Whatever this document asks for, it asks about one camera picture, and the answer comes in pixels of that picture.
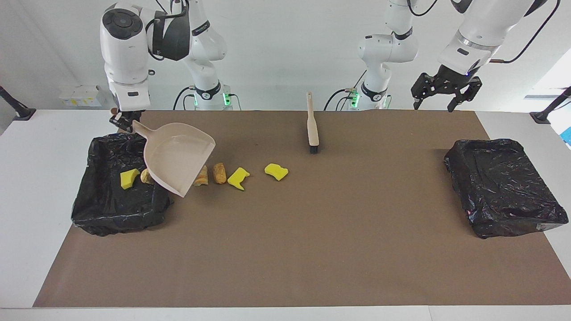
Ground black camera stand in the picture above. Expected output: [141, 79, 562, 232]
[530, 86, 571, 124]
[0, 86, 37, 121]

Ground small green yellow sponge piece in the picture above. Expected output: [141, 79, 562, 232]
[120, 169, 141, 190]

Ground notched yellow green sponge piece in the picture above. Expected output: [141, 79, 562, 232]
[227, 167, 251, 191]

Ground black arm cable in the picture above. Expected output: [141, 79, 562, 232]
[408, 0, 561, 64]
[145, 0, 190, 61]

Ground beige hand brush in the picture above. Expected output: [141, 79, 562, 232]
[306, 92, 320, 154]

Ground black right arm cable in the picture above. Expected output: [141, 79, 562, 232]
[145, 0, 190, 61]

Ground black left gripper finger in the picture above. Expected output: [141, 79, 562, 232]
[447, 77, 483, 112]
[411, 74, 435, 110]

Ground beige plastic dustpan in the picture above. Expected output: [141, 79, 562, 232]
[132, 120, 216, 198]

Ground brown table mat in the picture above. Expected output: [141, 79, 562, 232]
[33, 110, 571, 308]

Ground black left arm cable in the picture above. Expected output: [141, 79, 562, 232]
[408, 0, 561, 64]

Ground bin with black bag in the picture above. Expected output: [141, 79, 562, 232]
[70, 132, 174, 237]
[444, 138, 569, 239]

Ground white wall socket boxes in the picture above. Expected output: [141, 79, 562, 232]
[59, 86, 110, 107]

